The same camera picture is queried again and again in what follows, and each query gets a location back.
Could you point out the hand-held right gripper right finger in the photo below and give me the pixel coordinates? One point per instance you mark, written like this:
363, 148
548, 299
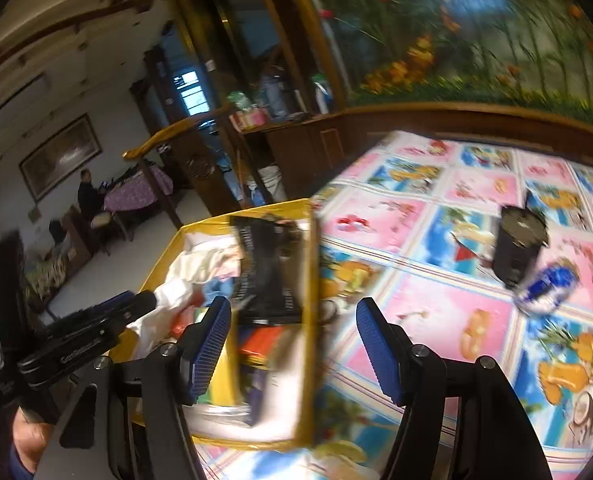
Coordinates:
381, 350

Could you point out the black cylinder with metal shaft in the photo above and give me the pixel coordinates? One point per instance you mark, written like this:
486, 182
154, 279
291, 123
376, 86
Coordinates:
516, 250

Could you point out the barred window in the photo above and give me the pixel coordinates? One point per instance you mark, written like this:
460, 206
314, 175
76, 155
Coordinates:
191, 95

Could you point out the person's left forearm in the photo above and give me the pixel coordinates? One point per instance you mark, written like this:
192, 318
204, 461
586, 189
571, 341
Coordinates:
19, 471

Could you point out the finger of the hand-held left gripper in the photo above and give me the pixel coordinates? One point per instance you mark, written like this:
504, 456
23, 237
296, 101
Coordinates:
106, 312

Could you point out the table with purple cloth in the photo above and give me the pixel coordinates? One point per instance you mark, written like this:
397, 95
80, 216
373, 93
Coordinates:
136, 190

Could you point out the framed wall picture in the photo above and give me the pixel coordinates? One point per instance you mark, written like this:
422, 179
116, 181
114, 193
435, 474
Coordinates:
59, 157

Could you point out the white cloth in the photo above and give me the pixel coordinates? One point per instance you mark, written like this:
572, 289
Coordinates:
201, 255
166, 295

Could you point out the yellow cardboard box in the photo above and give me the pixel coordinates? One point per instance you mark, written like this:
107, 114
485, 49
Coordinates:
164, 260

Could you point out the black printed cloth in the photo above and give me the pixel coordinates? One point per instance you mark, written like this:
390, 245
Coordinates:
266, 270

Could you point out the wooden chair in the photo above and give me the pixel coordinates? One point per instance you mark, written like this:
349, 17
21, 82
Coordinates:
101, 219

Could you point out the pink box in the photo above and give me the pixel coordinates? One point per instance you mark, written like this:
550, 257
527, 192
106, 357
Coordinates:
249, 119

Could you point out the person's left hand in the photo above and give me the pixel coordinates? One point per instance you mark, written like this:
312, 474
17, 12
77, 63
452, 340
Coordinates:
29, 440

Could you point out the grey blue thermos jug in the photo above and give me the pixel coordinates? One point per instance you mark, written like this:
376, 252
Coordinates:
271, 97

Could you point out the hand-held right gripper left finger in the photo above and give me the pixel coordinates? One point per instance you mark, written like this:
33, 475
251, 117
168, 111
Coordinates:
211, 350

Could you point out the red plastic bag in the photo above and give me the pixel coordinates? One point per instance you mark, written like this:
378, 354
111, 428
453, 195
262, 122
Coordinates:
184, 322

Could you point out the blue white packet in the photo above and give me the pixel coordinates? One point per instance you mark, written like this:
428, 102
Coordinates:
546, 285

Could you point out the glass flower display case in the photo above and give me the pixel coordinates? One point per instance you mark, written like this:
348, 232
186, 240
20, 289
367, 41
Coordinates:
476, 35

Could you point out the floral cushioned bench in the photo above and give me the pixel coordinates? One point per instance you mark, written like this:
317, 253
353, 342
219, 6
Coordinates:
46, 280

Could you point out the blue tissue pack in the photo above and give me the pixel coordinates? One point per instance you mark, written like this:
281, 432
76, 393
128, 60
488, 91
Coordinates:
261, 395

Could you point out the white plastic bucket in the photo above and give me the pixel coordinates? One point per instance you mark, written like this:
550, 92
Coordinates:
272, 185

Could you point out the clear packet of coloured cloths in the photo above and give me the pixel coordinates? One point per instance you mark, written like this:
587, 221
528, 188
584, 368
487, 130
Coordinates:
261, 345

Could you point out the white plastic bottle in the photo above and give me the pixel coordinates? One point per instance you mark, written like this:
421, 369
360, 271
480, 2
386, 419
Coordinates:
324, 100

